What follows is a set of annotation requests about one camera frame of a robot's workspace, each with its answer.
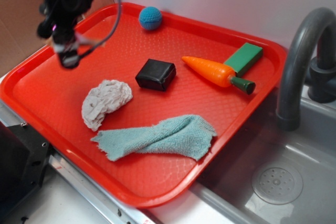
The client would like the grey toy sink basin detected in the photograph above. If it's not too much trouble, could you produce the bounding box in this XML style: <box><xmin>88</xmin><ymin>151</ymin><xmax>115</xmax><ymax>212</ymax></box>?
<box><xmin>197</xmin><ymin>94</ymin><xmax>335</xmax><ymax>223</ymax></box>

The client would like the crumpled white paper ball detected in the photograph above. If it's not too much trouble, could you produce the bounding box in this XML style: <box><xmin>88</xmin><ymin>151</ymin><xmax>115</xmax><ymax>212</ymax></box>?
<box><xmin>81</xmin><ymin>80</ymin><xmax>133</xmax><ymax>132</ymax></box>

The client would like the red plastic tray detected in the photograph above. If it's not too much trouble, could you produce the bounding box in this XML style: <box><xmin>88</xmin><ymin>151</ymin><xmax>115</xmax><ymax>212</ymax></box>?
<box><xmin>1</xmin><ymin>3</ymin><xmax>286</xmax><ymax>208</ymax></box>

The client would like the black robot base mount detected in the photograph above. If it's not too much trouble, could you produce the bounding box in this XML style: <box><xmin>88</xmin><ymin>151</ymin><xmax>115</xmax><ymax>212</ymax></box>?
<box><xmin>1</xmin><ymin>124</ymin><xmax>51</xmax><ymax>220</ymax></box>

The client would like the green rectangular block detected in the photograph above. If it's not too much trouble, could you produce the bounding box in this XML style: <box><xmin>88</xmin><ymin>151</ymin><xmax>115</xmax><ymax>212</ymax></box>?
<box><xmin>223</xmin><ymin>43</ymin><xmax>263</xmax><ymax>78</ymax></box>

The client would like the orange plastic toy carrot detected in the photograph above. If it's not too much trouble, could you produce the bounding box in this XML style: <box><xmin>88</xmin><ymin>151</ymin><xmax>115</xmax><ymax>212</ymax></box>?
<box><xmin>181</xmin><ymin>56</ymin><xmax>256</xmax><ymax>95</ymax></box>

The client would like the brown cardboard box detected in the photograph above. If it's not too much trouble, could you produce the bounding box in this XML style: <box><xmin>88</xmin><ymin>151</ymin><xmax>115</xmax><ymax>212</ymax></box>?
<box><xmin>0</xmin><ymin>0</ymin><xmax>79</xmax><ymax>78</ymax></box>

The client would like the grey toy faucet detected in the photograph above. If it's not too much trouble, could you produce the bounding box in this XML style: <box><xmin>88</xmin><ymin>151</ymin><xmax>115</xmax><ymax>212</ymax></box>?
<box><xmin>276</xmin><ymin>7</ymin><xmax>335</xmax><ymax>131</ymax></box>

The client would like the black gripper body with cables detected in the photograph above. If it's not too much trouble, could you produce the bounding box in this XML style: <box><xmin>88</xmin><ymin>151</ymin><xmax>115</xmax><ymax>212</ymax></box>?
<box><xmin>33</xmin><ymin>0</ymin><xmax>106</xmax><ymax>69</ymax></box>

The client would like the black square wrapped block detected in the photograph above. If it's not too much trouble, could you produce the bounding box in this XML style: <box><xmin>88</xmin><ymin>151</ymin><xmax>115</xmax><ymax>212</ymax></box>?
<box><xmin>135</xmin><ymin>59</ymin><xmax>176</xmax><ymax>91</ymax></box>

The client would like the teal knitted cloth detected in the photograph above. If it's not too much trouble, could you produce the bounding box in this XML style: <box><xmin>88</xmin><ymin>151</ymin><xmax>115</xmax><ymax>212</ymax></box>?
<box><xmin>91</xmin><ymin>115</ymin><xmax>217</xmax><ymax>162</ymax></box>

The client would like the blue crocheted ball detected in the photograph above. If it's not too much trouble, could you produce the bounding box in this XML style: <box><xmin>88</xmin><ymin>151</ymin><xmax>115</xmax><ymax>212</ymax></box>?
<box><xmin>139</xmin><ymin>6</ymin><xmax>162</xmax><ymax>30</ymax></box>

